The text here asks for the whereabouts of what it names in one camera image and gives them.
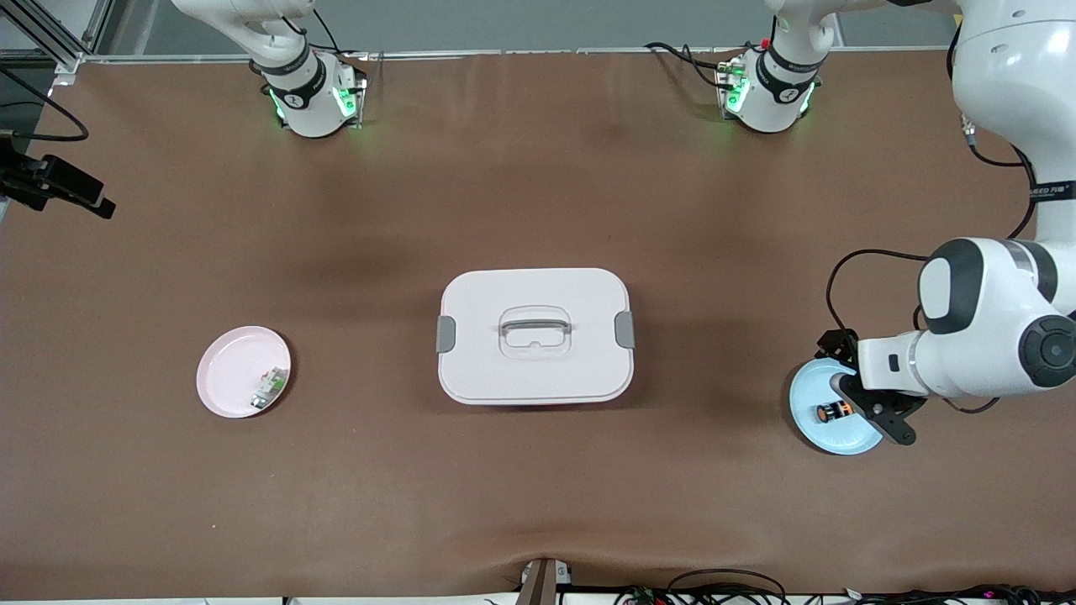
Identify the light blue round plate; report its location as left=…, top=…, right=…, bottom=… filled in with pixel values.
left=789, top=357, right=885, bottom=456

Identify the black cable loop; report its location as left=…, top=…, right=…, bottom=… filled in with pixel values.
left=667, top=569, right=789, bottom=605

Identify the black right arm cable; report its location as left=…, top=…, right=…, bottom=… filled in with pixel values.
left=0, top=66, right=90, bottom=144

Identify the pink round plate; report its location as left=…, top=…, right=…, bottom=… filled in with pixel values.
left=196, top=325, right=293, bottom=419

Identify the white lidded storage box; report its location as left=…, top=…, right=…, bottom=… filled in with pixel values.
left=436, top=268, right=636, bottom=406

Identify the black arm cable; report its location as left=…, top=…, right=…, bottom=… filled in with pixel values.
left=825, top=25, right=1043, bottom=414
left=0, top=66, right=90, bottom=144

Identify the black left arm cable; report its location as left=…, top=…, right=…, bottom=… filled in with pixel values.
left=825, top=25, right=1043, bottom=414

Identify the silver table edge rail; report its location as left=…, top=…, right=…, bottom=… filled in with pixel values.
left=80, top=49, right=959, bottom=64

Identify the aluminium frame post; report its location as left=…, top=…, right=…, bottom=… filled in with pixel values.
left=0, top=0, right=114, bottom=75

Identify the black base cable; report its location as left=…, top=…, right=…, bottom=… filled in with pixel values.
left=313, top=7, right=371, bottom=61
left=646, top=40, right=732, bottom=89

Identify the metal table edge clamp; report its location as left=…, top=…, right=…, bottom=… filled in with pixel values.
left=515, top=557, right=574, bottom=605

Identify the gray box lid handle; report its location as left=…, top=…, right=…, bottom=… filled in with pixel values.
left=499, top=313, right=572, bottom=337

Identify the black left base cable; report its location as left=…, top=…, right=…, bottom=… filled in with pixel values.
left=646, top=40, right=732, bottom=89

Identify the green white small switch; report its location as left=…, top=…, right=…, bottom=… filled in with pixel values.
left=249, top=366, right=290, bottom=412

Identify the brown table mat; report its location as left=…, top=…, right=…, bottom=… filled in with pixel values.
left=0, top=46, right=1076, bottom=599

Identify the black right base cable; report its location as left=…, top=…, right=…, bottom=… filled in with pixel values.
left=313, top=7, right=371, bottom=61

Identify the tangled cable bundle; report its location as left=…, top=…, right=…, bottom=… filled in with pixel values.
left=618, top=584, right=1076, bottom=605

